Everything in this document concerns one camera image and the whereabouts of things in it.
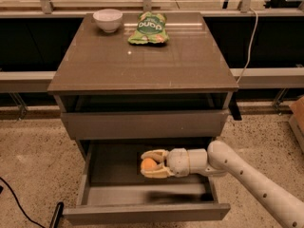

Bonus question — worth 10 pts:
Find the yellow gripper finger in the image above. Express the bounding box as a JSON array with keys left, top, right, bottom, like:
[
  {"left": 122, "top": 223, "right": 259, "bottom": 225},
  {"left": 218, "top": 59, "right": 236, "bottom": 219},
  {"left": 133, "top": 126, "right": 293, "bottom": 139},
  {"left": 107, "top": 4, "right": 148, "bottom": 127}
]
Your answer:
[
  {"left": 141, "top": 163, "right": 174, "bottom": 179},
  {"left": 141, "top": 149, "right": 169, "bottom": 162}
]

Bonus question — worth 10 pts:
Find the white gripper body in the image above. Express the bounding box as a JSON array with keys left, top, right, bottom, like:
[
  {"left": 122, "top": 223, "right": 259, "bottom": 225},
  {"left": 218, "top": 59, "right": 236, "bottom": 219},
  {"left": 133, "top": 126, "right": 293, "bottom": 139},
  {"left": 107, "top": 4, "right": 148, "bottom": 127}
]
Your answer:
[{"left": 166, "top": 148, "right": 190, "bottom": 178}]

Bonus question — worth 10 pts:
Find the orange fruit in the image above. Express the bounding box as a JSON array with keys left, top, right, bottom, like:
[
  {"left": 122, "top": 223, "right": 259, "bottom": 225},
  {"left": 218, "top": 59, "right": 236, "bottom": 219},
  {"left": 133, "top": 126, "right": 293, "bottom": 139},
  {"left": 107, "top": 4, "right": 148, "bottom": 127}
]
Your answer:
[{"left": 141, "top": 158, "right": 157, "bottom": 170}]

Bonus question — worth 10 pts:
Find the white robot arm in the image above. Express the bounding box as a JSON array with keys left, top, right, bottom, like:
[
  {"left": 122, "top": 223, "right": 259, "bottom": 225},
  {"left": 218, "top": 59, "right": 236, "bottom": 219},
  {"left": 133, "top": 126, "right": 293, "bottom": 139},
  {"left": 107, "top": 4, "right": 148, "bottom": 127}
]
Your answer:
[{"left": 141, "top": 141, "right": 304, "bottom": 228}]

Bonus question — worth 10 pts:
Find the closed grey top drawer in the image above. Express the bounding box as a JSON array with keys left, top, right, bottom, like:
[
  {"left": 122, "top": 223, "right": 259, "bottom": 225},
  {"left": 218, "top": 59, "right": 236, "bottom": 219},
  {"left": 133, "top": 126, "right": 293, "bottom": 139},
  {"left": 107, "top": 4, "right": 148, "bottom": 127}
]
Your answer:
[{"left": 62, "top": 110, "right": 229, "bottom": 140}]

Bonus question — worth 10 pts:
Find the open grey middle drawer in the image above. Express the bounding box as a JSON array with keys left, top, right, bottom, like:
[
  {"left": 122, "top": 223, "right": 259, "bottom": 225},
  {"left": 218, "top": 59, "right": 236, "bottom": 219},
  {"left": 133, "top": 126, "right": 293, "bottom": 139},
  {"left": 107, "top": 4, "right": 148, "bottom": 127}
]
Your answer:
[{"left": 64, "top": 138, "right": 230, "bottom": 225}]

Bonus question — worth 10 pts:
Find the grey drawer cabinet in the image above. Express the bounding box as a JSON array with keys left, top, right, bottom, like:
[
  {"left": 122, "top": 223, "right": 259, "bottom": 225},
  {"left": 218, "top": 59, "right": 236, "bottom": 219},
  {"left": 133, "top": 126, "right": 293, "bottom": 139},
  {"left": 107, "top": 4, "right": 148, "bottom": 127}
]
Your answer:
[{"left": 47, "top": 11, "right": 239, "bottom": 160}]

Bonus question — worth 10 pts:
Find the black floor object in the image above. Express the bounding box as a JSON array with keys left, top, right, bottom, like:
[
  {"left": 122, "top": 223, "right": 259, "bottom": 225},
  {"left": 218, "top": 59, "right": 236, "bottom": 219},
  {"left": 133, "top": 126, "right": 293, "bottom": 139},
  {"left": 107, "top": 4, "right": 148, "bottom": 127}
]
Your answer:
[{"left": 49, "top": 201, "right": 64, "bottom": 228}]

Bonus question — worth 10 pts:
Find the cardboard box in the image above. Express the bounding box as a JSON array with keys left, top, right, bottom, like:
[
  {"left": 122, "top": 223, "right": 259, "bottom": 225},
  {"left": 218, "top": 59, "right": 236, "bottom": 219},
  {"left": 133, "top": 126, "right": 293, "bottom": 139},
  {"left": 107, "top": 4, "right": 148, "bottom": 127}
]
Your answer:
[{"left": 289, "top": 96, "right": 304, "bottom": 152}]

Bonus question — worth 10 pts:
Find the green snack bag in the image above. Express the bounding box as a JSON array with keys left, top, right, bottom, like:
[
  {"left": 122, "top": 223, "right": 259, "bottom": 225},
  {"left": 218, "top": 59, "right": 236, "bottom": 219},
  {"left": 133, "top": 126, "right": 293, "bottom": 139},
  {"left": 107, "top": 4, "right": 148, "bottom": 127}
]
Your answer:
[{"left": 128, "top": 11, "right": 169, "bottom": 45}]

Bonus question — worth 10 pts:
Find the white ceramic bowl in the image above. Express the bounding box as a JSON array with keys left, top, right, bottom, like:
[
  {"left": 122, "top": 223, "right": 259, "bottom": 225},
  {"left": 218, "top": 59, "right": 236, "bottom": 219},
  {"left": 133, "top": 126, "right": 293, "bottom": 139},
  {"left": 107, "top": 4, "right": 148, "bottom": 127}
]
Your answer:
[{"left": 93, "top": 9, "right": 123, "bottom": 33}]

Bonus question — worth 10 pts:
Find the black floor cable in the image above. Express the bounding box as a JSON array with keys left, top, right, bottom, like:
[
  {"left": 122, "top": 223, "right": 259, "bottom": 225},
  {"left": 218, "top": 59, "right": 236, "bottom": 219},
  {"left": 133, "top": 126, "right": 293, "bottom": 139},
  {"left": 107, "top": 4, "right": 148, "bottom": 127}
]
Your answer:
[{"left": 0, "top": 176, "right": 47, "bottom": 228}]

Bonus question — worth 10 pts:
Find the white cable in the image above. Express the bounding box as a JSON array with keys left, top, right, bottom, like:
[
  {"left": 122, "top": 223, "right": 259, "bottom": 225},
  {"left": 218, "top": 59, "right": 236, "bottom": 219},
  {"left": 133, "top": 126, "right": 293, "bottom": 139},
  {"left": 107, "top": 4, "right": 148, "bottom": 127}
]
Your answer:
[{"left": 236, "top": 7, "right": 259, "bottom": 85}]

